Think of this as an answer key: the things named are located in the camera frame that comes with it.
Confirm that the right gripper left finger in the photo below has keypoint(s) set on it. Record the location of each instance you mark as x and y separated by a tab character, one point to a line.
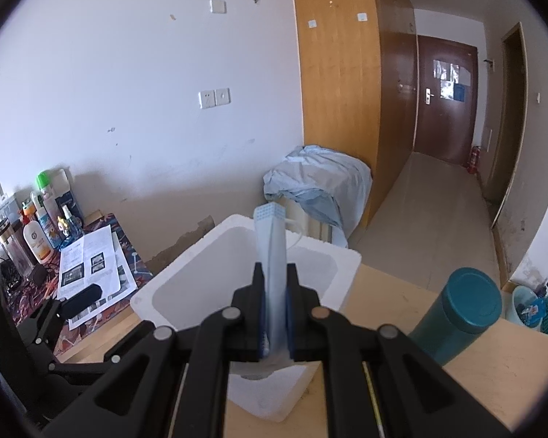
171	383

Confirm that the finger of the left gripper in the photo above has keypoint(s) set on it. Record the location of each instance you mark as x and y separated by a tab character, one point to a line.
46	324
128	341

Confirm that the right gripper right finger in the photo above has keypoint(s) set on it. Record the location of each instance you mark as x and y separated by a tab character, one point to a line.
378	382

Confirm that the blue surgical face mask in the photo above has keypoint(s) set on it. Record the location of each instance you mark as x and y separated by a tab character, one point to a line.
270	229

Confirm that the printed paper sheets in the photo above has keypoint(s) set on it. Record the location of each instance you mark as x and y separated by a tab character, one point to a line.
95	258

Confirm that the white sunscreen bottle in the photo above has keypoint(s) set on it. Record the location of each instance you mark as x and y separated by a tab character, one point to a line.
37	241

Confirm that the blue spray bottle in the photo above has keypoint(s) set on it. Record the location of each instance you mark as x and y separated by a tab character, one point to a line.
70	225

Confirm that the teal cylindrical canister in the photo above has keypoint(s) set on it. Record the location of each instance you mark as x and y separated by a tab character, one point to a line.
466	307

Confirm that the green cap spray can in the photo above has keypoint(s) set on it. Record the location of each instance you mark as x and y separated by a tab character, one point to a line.
49	213

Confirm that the light blue trash bin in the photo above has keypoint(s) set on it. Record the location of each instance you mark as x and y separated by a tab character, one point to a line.
529	309

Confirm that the red fire extinguisher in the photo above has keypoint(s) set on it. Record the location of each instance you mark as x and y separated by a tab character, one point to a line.
474	156

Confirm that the dark brown entrance door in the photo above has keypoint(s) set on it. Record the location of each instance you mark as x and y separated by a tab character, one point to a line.
448	83

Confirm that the double wall socket plate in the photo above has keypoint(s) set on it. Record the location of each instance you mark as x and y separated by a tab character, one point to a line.
213	98

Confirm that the side door frame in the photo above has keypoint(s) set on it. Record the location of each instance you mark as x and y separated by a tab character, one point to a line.
512	120

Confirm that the white wall switch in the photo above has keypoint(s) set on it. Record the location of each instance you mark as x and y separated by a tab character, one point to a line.
218	6

